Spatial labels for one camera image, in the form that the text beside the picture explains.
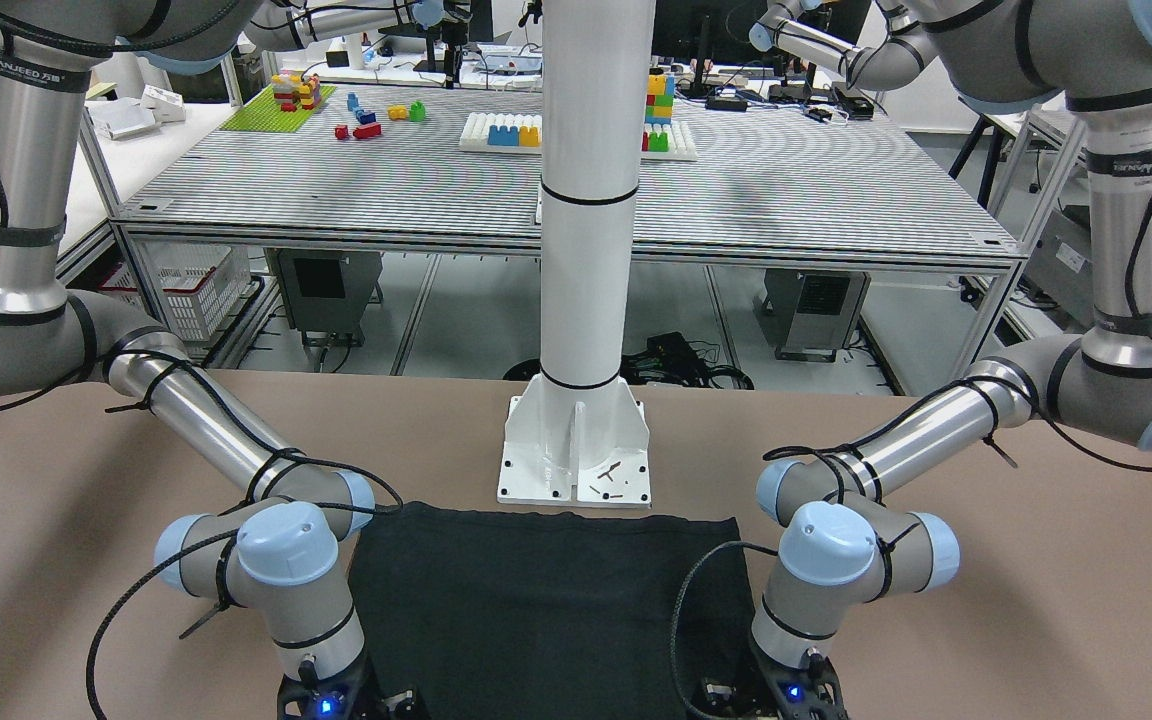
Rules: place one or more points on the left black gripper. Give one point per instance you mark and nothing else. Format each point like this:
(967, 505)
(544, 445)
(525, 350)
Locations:
(728, 700)

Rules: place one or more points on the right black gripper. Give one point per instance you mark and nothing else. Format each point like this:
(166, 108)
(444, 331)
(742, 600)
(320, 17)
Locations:
(382, 703)

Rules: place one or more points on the black graphic t-shirt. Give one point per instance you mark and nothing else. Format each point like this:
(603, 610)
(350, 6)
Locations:
(516, 615)

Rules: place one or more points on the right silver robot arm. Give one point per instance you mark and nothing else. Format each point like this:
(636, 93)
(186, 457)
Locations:
(278, 550)

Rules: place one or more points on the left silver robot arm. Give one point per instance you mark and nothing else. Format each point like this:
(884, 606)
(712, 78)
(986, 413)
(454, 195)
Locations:
(840, 545)

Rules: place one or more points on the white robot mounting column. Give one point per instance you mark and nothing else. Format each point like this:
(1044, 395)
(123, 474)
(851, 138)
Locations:
(577, 436)

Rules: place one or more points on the white plastic crate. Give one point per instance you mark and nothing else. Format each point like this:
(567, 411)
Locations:
(201, 281)

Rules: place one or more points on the white block tray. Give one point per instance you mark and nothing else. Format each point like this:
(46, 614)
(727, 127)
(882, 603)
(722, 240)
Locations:
(514, 132)

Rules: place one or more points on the green lego baseplate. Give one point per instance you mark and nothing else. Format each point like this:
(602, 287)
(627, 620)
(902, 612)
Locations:
(280, 108)

